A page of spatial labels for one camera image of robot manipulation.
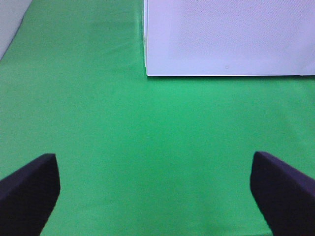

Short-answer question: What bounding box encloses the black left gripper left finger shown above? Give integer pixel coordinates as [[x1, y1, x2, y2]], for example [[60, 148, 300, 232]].
[[0, 153, 61, 236]]

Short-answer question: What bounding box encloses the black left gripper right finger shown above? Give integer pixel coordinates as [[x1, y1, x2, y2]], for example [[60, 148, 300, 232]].
[[250, 151, 315, 236]]

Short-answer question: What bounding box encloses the white microwave door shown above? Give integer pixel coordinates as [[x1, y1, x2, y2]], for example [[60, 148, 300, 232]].
[[143, 0, 315, 77]]

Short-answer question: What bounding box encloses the green table cloth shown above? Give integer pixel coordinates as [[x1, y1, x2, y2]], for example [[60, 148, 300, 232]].
[[0, 0, 315, 236]]

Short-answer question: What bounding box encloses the white microwave oven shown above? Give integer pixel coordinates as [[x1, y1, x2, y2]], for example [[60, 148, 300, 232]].
[[142, 0, 315, 77]]

